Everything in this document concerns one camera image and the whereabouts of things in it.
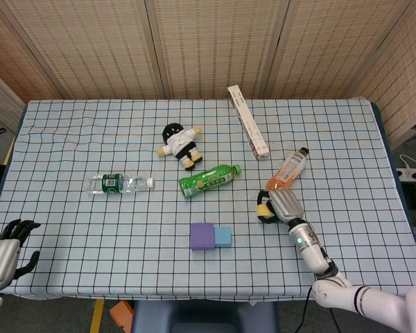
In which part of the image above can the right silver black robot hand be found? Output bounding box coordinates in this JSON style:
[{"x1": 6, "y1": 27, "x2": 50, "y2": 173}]
[{"x1": 256, "y1": 189, "x2": 305, "y2": 225}]

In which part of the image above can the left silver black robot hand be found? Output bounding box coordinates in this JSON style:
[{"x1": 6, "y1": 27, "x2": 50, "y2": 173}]
[{"x1": 0, "y1": 218, "x2": 42, "y2": 289}]

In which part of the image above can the blue foam cube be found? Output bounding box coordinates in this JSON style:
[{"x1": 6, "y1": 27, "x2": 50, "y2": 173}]
[{"x1": 214, "y1": 225, "x2": 234, "y2": 248}]

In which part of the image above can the purple foam cube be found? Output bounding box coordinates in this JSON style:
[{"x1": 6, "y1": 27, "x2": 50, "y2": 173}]
[{"x1": 189, "y1": 222, "x2": 216, "y2": 251}]

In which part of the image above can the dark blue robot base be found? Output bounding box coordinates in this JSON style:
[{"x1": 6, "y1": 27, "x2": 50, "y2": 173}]
[{"x1": 130, "y1": 300, "x2": 280, "y2": 333}]

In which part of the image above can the orange drink bottle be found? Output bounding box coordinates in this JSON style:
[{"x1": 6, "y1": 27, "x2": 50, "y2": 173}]
[{"x1": 266, "y1": 146, "x2": 310, "y2": 192}]

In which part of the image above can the green tea bottle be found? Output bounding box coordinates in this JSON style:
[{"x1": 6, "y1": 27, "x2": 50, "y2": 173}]
[{"x1": 178, "y1": 163, "x2": 243, "y2": 199}]

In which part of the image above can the long white red box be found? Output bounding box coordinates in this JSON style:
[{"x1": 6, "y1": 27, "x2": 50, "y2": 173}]
[{"x1": 227, "y1": 85, "x2": 270, "y2": 161}]

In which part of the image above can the blue checkered tablecloth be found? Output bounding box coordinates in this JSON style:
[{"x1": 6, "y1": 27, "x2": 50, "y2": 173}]
[{"x1": 0, "y1": 96, "x2": 416, "y2": 302}]

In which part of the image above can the yellow floor tape strip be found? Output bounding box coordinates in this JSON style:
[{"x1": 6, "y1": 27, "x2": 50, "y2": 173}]
[{"x1": 89, "y1": 300, "x2": 105, "y2": 333}]

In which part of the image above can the black white plush doll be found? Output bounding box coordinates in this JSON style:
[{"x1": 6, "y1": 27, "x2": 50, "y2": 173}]
[{"x1": 155, "y1": 122, "x2": 204, "y2": 171}]

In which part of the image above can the white power strip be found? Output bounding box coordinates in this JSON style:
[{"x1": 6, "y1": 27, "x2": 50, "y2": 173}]
[{"x1": 396, "y1": 167, "x2": 416, "y2": 181}]

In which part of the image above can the orange block on floor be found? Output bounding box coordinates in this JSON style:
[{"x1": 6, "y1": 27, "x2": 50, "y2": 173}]
[{"x1": 110, "y1": 300, "x2": 135, "y2": 330}]

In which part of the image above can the clear water bottle green label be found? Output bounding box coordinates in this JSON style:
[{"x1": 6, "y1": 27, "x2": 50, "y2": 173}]
[{"x1": 83, "y1": 172, "x2": 156, "y2": 196}]

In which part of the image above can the pale woven screen panel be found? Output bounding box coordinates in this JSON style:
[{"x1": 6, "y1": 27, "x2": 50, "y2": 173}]
[{"x1": 0, "y1": 65, "x2": 26, "y2": 135}]

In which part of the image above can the bamboo screen panel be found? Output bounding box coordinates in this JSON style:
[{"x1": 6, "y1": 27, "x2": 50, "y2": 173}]
[
  {"x1": 265, "y1": 0, "x2": 416, "y2": 100},
  {"x1": 144, "y1": 0, "x2": 294, "y2": 101},
  {"x1": 0, "y1": 0, "x2": 166, "y2": 101},
  {"x1": 349, "y1": 0, "x2": 416, "y2": 146},
  {"x1": 0, "y1": 0, "x2": 70, "y2": 101}
]

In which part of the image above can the thin black cable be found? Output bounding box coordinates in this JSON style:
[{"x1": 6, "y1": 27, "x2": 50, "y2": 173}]
[{"x1": 297, "y1": 287, "x2": 315, "y2": 333}]

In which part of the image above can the white power cable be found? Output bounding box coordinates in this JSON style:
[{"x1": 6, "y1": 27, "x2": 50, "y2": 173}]
[{"x1": 399, "y1": 154, "x2": 416, "y2": 171}]

